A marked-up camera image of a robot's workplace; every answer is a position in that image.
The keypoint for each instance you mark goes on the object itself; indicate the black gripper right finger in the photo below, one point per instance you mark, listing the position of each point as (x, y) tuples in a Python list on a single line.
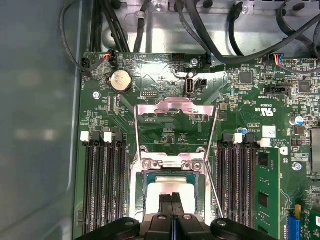
[(178, 202)]

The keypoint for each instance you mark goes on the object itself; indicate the metal CPU socket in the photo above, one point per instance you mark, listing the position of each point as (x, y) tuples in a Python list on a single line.
[(137, 187)]

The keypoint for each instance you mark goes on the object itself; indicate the blue expansion slot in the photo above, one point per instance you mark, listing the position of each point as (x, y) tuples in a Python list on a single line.
[(293, 227)]

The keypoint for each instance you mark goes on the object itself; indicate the silver CPU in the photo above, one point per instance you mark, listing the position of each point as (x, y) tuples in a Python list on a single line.
[(153, 200)]

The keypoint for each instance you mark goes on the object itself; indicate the internal USB port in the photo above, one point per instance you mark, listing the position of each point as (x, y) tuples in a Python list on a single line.
[(189, 86)]

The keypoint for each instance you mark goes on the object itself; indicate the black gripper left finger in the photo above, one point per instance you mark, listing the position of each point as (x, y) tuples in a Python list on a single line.
[(166, 202)]

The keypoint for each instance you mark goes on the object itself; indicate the black open PC case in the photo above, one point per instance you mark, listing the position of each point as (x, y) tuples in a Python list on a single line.
[(37, 100)]

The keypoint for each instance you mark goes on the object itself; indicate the metal socket cover frame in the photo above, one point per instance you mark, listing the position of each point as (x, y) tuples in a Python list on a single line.
[(150, 109)]

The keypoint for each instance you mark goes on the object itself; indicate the silver coin battery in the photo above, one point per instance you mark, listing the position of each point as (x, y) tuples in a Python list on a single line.
[(121, 80)]

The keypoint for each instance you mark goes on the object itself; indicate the green RAM stick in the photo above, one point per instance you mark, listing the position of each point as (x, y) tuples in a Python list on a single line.
[(267, 180)]

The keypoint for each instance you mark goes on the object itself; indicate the green motherboard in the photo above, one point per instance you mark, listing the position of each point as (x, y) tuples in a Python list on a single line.
[(175, 125)]

